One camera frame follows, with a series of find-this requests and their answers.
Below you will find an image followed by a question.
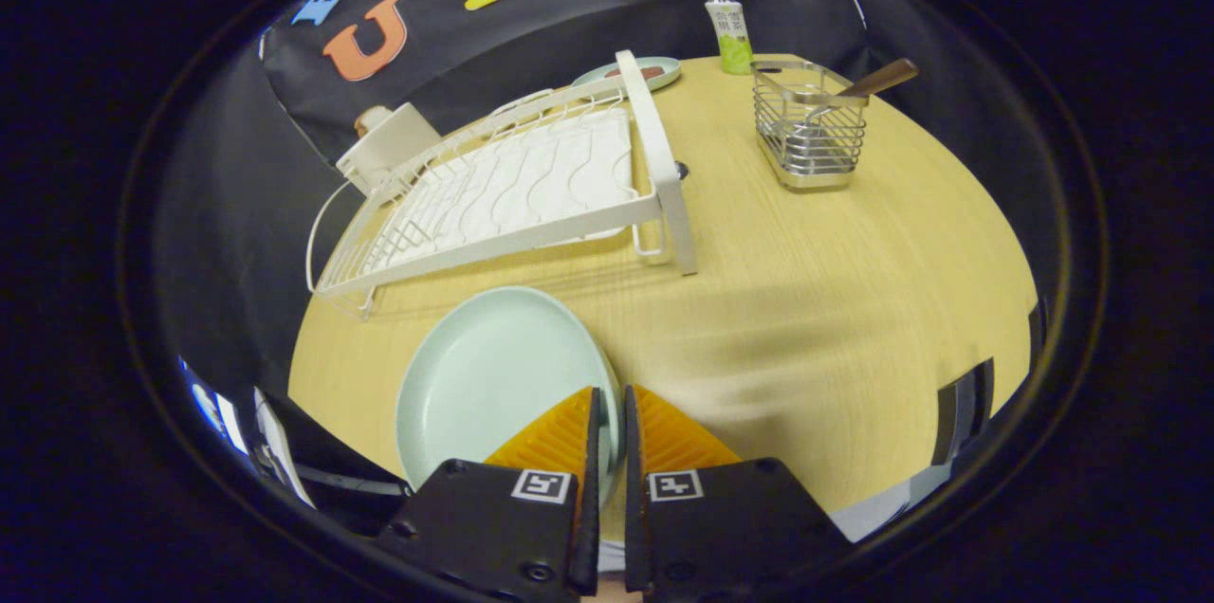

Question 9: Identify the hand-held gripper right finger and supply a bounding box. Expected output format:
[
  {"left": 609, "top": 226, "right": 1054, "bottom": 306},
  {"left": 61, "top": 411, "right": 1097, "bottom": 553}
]
[{"left": 623, "top": 383, "right": 855, "bottom": 602}]

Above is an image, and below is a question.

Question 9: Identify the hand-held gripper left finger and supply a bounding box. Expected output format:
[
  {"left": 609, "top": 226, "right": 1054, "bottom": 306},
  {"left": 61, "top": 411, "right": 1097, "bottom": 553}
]
[{"left": 375, "top": 385, "right": 603, "bottom": 599}]

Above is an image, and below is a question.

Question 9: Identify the light green plate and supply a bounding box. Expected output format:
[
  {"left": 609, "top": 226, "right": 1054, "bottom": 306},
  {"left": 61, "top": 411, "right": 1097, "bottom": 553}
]
[{"left": 395, "top": 286, "right": 624, "bottom": 509}]

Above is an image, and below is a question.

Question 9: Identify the white dish rack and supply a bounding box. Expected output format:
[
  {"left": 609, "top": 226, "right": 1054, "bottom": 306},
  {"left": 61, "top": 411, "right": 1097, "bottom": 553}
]
[{"left": 305, "top": 50, "right": 699, "bottom": 320}]

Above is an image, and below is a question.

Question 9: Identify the metal wire basket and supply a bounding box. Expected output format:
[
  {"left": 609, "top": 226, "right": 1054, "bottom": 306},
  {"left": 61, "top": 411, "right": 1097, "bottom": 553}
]
[{"left": 751, "top": 59, "right": 869, "bottom": 192}]

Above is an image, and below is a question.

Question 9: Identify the spoon with brown handle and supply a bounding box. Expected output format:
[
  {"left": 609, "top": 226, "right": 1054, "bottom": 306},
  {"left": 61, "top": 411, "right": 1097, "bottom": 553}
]
[{"left": 792, "top": 59, "right": 920, "bottom": 135}]

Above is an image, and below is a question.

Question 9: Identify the small plate with food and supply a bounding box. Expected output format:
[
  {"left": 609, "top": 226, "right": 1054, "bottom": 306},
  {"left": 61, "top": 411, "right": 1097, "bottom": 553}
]
[{"left": 571, "top": 56, "right": 682, "bottom": 93}]

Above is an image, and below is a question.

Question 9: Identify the black box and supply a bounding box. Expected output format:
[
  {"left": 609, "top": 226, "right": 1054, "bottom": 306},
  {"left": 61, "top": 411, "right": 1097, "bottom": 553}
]
[{"left": 934, "top": 358, "right": 995, "bottom": 466}]

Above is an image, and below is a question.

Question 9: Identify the white toaster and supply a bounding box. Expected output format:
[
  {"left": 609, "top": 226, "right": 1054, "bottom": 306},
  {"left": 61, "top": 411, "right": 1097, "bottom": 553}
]
[{"left": 336, "top": 102, "right": 443, "bottom": 198}]

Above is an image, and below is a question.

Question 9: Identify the green drink bottle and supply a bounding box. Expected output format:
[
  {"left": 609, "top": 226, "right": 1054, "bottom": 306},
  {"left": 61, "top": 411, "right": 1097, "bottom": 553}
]
[{"left": 704, "top": 0, "right": 754, "bottom": 76}]

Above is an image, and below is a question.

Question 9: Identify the black backdrop cloth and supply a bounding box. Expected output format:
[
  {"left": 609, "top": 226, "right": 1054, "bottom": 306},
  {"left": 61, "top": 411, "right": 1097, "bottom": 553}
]
[{"left": 156, "top": 0, "right": 1054, "bottom": 376}]

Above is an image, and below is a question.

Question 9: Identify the white power cable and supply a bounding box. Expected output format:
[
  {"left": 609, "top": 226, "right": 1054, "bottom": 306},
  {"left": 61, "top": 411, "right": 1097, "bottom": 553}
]
[{"left": 304, "top": 178, "right": 354, "bottom": 296}]

